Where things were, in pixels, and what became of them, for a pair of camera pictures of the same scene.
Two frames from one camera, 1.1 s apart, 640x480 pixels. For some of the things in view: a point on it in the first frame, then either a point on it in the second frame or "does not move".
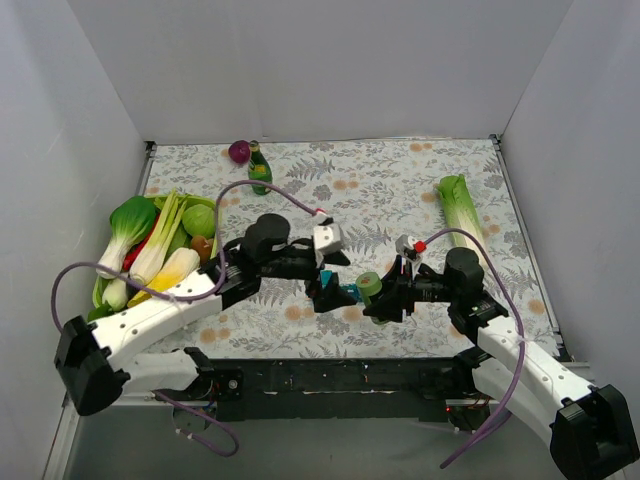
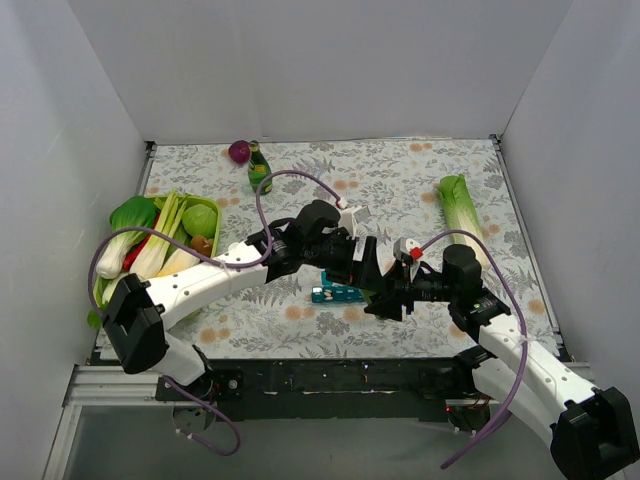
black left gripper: (316, 273) to (364, 262)
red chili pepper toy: (133, 251) does not move
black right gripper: (403, 286) does not move
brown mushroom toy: (202, 246) does not move
